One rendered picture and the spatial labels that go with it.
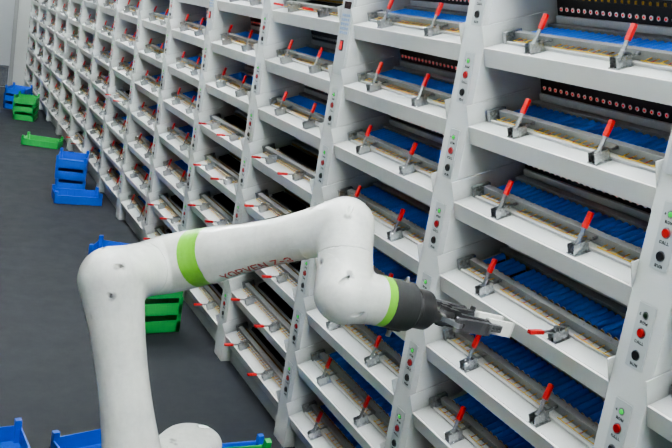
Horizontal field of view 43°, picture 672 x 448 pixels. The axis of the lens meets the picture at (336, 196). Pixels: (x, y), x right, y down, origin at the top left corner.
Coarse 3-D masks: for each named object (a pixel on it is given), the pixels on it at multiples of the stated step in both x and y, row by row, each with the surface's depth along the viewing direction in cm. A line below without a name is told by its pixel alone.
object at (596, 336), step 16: (480, 272) 209; (496, 272) 204; (512, 288) 197; (528, 288) 194; (544, 304) 186; (560, 320) 182; (576, 320) 178; (576, 336) 175; (592, 336) 173; (608, 336) 170
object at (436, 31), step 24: (432, 0) 254; (456, 0) 242; (360, 24) 260; (384, 24) 248; (408, 24) 243; (432, 24) 225; (456, 24) 223; (408, 48) 235; (432, 48) 223; (456, 48) 212
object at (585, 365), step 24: (456, 264) 214; (456, 288) 206; (504, 288) 201; (504, 312) 190; (528, 312) 189; (528, 336) 182; (552, 360) 176; (576, 360) 168; (600, 360) 167; (600, 384) 163
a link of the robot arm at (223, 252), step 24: (288, 216) 160; (312, 216) 155; (336, 216) 152; (360, 216) 152; (216, 240) 165; (240, 240) 163; (264, 240) 160; (288, 240) 157; (312, 240) 155; (336, 240) 150; (360, 240) 151; (216, 264) 165; (240, 264) 164; (264, 264) 163
